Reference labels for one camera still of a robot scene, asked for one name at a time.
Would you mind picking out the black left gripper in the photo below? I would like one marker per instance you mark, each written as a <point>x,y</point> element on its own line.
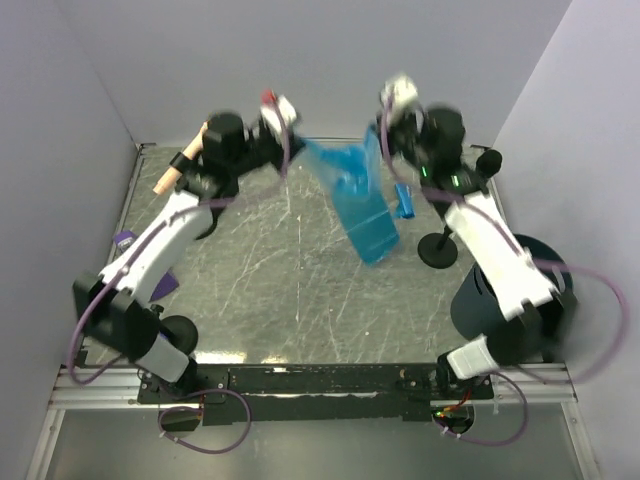
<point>277,162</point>

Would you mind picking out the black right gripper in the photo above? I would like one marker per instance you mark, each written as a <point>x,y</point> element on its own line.
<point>402,117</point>

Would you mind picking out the blue detached trash bag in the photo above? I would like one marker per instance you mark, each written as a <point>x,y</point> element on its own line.
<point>350,174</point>

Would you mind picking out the dark blue trash bin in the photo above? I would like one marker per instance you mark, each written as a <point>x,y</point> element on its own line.
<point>474,309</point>

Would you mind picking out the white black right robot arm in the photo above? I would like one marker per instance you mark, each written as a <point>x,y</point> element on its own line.
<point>532,307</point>

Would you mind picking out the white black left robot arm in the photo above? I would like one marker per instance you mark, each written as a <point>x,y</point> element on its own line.
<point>114,305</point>

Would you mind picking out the beige microphone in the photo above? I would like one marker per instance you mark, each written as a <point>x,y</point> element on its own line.
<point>180,163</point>

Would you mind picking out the black microphone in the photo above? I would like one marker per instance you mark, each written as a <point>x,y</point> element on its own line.
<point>489,163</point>

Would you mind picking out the black right mic stand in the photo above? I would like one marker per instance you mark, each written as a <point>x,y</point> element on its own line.
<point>438,250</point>

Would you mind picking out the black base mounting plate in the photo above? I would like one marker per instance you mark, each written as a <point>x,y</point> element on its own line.
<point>298,392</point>

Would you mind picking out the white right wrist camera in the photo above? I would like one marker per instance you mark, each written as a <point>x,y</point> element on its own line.
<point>398,94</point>

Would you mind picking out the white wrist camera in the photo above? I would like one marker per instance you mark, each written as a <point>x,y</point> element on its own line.
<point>277,112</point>
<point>398,94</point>

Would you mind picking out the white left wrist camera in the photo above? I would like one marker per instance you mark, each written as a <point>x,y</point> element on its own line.
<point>277,112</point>

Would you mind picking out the aluminium rail frame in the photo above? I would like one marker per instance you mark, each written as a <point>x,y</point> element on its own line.
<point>128,388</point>

